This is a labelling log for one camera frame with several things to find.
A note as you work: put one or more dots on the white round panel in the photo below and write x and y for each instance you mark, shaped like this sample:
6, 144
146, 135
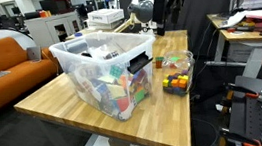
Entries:
21, 37

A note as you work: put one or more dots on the white flat box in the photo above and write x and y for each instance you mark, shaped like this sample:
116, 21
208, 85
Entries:
101, 26

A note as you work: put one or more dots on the black perforated breadboard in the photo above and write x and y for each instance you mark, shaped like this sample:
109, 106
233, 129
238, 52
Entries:
243, 116

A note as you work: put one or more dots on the orange sofa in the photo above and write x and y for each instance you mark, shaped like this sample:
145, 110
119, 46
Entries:
5, 85

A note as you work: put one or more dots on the clear plastic storage box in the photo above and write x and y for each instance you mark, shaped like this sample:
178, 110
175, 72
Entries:
112, 85

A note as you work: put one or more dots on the black appliance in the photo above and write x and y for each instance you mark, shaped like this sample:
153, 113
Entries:
57, 5

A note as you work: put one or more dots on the blue round lid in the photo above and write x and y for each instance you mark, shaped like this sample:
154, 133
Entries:
78, 34

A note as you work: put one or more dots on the white cabinet with doors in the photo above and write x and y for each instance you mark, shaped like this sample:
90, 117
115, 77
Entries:
48, 29

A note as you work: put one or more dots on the red black tools pile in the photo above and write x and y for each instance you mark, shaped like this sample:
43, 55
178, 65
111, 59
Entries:
256, 29

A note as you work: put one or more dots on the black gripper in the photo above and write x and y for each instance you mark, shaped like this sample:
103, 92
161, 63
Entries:
160, 8

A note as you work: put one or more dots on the grey laptop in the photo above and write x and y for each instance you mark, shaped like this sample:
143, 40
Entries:
34, 54

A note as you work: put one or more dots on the white papers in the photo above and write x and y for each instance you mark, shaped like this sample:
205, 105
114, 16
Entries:
232, 20

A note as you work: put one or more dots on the wooden side desk white legs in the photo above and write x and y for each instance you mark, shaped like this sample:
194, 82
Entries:
251, 39

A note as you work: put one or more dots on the small orange box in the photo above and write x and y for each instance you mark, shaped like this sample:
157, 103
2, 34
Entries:
44, 13

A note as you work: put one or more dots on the small dark green puzzle cube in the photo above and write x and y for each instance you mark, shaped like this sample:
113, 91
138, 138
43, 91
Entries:
159, 62

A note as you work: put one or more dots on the glass jar of colourful cubes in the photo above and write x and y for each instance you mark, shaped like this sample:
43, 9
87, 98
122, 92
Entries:
178, 77

